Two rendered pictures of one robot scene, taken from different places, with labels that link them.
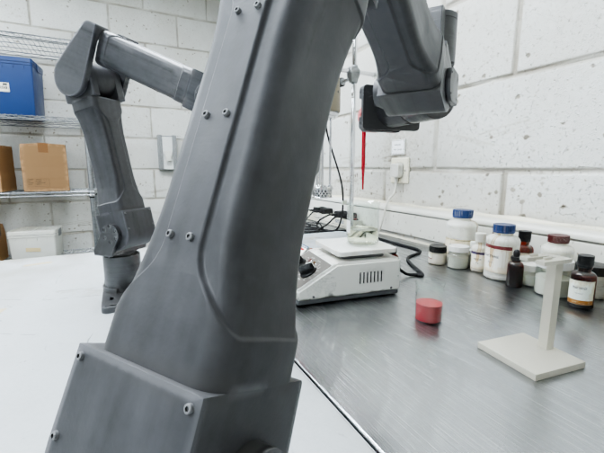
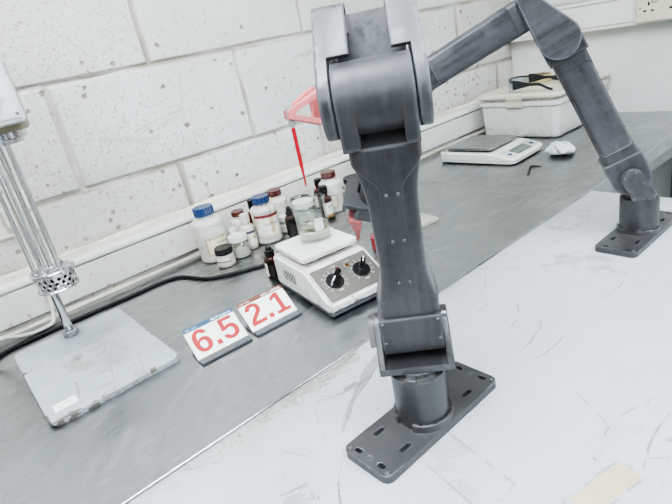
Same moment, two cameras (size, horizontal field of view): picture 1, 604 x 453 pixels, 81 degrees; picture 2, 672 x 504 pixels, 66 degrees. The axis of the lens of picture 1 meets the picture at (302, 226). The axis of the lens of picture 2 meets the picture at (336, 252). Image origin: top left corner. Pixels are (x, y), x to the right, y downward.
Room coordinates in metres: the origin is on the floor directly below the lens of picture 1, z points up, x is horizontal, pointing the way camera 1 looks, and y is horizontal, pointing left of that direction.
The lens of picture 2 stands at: (0.78, 0.80, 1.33)
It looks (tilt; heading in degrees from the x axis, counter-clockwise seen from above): 22 degrees down; 260
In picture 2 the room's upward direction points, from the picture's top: 12 degrees counter-clockwise
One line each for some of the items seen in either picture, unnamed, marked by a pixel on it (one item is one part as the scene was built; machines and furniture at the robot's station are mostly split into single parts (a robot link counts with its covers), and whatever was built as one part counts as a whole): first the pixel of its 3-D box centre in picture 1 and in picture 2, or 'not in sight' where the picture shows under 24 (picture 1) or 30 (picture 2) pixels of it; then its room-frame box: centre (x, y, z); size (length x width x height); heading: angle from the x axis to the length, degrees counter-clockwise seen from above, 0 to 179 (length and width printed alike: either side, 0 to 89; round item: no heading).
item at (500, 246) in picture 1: (501, 251); (265, 218); (0.73, -0.42, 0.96); 0.06 x 0.06 x 0.11
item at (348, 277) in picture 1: (341, 269); (326, 267); (0.66, -0.08, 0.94); 0.22 x 0.13 x 0.08; 109
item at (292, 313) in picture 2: not in sight; (269, 309); (0.78, -0.01, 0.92); 0.09 x 0.06 x 0.04; 23
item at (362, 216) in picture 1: (363, 223); (310, 219); (0.66, -0.12, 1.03); 0.07 x 0.06 x 0.08; 146
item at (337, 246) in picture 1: (353, 245); (314, 243); (0.67, -0.10, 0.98); 0.12 x 0.12 x 0.01; 19
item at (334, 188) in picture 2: not in sight; (331, 190); (0.54, -0.52, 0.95); 0.06 x 0.06 x 0.11
